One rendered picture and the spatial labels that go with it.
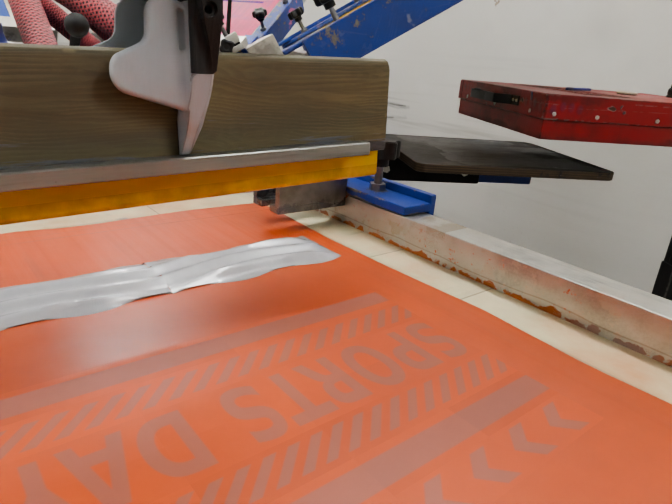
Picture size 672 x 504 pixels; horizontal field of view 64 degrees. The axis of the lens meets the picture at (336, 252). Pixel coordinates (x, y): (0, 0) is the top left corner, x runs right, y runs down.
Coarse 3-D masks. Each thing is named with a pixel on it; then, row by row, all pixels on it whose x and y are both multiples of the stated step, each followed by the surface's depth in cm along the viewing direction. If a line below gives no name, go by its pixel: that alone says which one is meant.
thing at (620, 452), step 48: (144, 240) 54; (192, 240) 55; (240, 240) 56; (192, 288) 45; (240, 288) 45; (288, 288) 46; (336, 288) 47; (384, 288) 48; (432, 288) 49; (480, 336) 41; (528, 336) 41; (576, 384) 36; (624, 384) 36; (624, 432) 31; (528, 480) 27; (576, 480) 27; (624, 480) 27
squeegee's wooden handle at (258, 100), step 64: (0, 64) 28; (64, 64) 30; (256, 64) 37; (320, 64) 40; (384, 64) 44; (0, 128) 29; (64, 128) 31; (128, 128) 33; (256, 128) 38; (320, 128) 42; (384, 128) 46
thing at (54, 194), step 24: (240, 168) 40; (264, 168) 41; (288, 168) 42; (312, 168) 44; (336, 168) 45; (24, 192) 31; (48, 192) 32; (72, 192) 33; (96, 192) 34; (120, 192) 35
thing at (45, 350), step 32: (96, 224) 58; (0, 256) 48; (32, 256) 48; (64, 256) 49; (96, 256) 49; (128, 256) 50; (64, 320) 38; (96, 320) 38; (128, 320) 39; (160, 320) 39; (192, 320) 40; (0, 352) 34; (32, 352) 34; (64, 352) 34; (96, 352) 35; (128, 352) 35; (0, 384) 31; (32, 384) 31
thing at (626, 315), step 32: (352, 224) 64; (384, 224) 60; (416, 224) 56; (448, 224) 56; (448, 256) 53; (480, 256) 50; (512, 256) 48; (544, 256) 49; (512, 288) 48; (544, 288) 46; (576, 288) 43; (608, 288) 43; (576, 320) 44; (608, 320) 42; (640, 320) 40; (640, 352) 40
